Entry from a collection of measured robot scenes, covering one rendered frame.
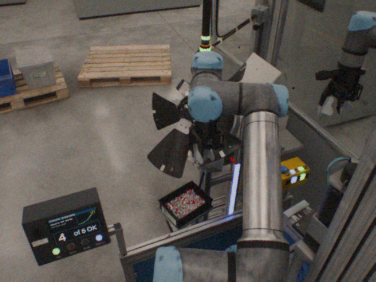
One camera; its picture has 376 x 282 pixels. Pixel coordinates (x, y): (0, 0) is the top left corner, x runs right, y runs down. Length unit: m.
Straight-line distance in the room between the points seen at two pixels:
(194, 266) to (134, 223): 2.11
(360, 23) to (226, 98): 0.51
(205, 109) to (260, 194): 0.21
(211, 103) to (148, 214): 2.09
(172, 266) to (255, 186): 0.21
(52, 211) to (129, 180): 1.85
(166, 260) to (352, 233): 0.43
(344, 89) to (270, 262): 0.69
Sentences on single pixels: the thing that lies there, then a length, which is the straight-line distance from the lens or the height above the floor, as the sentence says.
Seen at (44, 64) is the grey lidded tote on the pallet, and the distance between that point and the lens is 4.20.
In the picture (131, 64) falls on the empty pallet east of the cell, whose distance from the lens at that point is 4.60.
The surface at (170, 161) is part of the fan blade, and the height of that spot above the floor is 0.98.
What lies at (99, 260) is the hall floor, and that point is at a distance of 2.53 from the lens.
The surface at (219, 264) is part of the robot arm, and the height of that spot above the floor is 1.62.
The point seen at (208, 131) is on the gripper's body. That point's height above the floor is 1.59.
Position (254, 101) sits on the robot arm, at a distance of 0.71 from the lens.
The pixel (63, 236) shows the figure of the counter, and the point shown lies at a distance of 1.23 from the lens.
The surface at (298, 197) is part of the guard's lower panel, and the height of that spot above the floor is 0.43.
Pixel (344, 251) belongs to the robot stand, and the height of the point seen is 1.46.
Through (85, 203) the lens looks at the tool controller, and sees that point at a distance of 1.18.
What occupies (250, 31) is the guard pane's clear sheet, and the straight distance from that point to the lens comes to 2.47.
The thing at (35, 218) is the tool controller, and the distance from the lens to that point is 1.19.
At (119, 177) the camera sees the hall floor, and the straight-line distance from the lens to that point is 3.03.
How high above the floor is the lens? 2.12
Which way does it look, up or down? 39 degrees down
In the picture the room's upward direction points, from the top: 1 degrees clockwise
